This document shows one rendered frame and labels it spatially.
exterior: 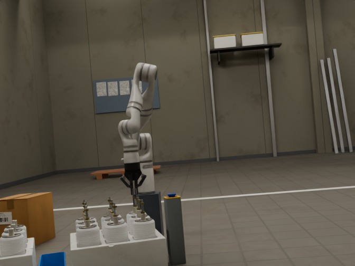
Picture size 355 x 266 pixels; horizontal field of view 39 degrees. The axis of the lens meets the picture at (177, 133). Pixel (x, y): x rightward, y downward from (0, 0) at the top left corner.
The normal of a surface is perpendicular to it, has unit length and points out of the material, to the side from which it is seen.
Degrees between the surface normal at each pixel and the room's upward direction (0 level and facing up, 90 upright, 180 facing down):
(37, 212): 90
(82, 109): 90
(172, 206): 90
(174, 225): 90
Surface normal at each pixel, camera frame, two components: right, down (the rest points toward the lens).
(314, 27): -0.04, 0.00
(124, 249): 0.22, -0.03
